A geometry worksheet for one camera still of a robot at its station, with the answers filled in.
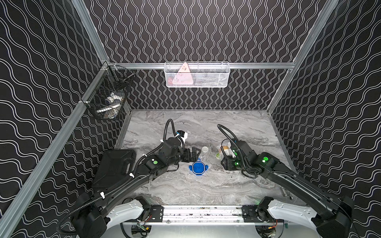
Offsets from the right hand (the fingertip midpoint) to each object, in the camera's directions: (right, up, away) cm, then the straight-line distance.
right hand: (226, 161), depth 77 cm
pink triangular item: (-23, +48, +12) cm, 54 cm away
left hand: (-16, +7, -3) cm, 18 cm away
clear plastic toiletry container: (-9, -1, +18) cm, 20 cm away
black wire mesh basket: (-70, +50, +21) cm, 88 cm away
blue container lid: (-14, -7, +13) cm, 20 cm away
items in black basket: (-58, +26, -3) cm, 64 cm away
